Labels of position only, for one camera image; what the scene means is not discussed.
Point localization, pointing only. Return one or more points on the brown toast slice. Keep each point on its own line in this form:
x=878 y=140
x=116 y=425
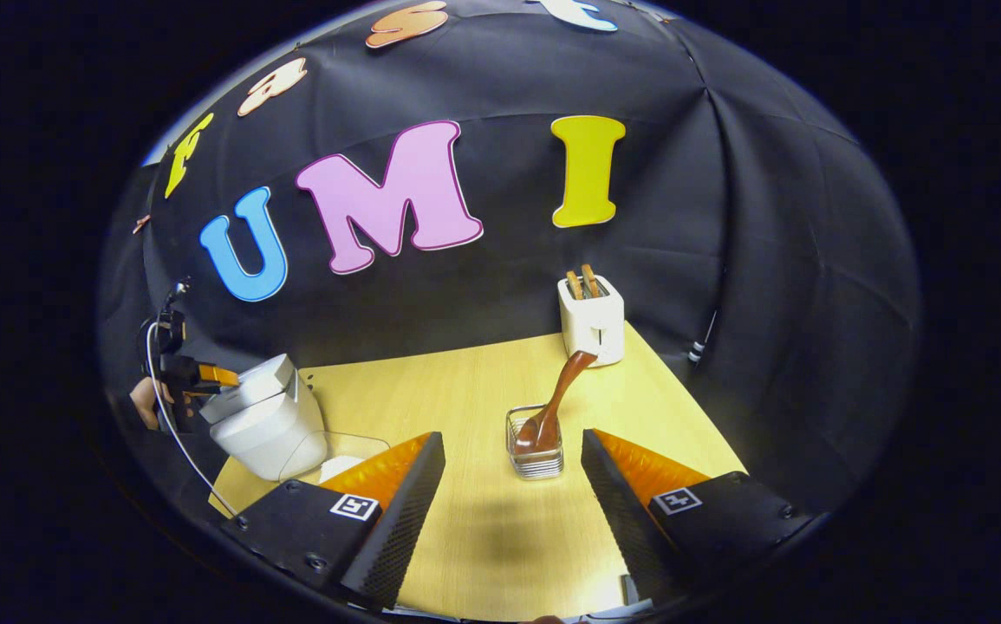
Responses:
x=590 y=281
x=575 y=286

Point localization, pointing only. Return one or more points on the clear plastic container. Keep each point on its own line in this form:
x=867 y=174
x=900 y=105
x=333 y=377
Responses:
x=353 y=442

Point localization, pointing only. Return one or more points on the pink backdrop clip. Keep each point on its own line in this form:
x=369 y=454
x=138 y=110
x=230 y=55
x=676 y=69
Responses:
x=141 y=224

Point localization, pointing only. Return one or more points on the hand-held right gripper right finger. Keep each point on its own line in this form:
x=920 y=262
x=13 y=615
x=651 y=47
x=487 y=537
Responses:
x=621 y=520

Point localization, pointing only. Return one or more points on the white toaster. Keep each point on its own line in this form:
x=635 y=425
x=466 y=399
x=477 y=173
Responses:
x=591 y=325

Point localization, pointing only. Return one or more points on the white rice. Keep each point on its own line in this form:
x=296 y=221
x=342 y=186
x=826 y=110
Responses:
x=340 y=468

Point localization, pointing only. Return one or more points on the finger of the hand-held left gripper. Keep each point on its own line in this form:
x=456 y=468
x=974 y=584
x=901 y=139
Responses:
x=216 y=376

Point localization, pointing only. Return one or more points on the white rice cooker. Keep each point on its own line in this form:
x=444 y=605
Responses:
x=266 y=433

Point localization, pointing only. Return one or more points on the black backdrop cloth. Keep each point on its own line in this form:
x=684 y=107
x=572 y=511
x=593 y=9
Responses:
x=465 y=303

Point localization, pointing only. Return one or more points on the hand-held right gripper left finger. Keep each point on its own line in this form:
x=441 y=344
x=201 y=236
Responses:
x=405 y=520

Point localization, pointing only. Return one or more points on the brown wooden spoon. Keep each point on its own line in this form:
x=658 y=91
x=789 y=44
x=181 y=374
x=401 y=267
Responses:
x=565 y=386

